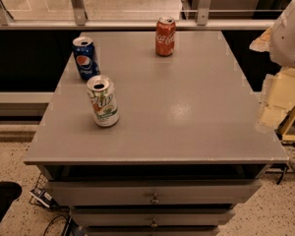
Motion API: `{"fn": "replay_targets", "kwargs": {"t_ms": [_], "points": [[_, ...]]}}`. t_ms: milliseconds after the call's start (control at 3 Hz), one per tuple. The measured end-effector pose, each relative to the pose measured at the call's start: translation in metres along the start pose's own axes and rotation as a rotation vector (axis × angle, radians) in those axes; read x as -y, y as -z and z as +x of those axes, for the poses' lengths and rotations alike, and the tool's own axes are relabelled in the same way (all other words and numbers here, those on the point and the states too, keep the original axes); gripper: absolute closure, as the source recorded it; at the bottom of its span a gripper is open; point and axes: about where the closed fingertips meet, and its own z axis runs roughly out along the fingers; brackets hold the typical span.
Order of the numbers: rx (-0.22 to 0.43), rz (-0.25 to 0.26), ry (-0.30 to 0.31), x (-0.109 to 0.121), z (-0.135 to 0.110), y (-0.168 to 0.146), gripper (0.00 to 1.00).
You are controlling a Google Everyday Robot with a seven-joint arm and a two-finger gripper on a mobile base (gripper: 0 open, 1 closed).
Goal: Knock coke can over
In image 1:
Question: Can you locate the metal window railing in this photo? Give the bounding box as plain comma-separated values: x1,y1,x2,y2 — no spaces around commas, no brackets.
0,0,286,30

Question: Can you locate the wire basket on floor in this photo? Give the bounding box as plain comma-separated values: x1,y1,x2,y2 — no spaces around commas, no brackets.
29,174,58,209

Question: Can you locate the brass top drawer knob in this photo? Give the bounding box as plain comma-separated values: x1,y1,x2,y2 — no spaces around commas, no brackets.
149,194,159,205

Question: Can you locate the top grey drawer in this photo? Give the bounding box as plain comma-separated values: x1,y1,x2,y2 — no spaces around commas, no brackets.
45,180,262,207

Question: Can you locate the blue pepsi can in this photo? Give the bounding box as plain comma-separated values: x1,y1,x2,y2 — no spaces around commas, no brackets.
73,36,100,81

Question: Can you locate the yellow frame stand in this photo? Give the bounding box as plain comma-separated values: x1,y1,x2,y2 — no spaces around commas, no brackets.
277,106,295,143

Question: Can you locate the brass drawer knob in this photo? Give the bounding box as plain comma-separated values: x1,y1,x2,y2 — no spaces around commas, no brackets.
149,219,158,228
149,194,159,205

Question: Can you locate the grey drawer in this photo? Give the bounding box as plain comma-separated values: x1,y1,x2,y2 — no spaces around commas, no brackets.
71,208,234,226
45,180,262,207

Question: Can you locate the black floor cable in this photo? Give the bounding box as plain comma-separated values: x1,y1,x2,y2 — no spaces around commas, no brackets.
42,207,73,236

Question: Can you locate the white green 7up can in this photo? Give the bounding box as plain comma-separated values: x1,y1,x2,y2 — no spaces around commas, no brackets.
87,75,119,127

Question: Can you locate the red coke can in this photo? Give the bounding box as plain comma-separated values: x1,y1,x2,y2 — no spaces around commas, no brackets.
155,17,176,56

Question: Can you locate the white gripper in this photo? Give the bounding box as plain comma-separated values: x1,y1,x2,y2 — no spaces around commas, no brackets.
249,0,295,133

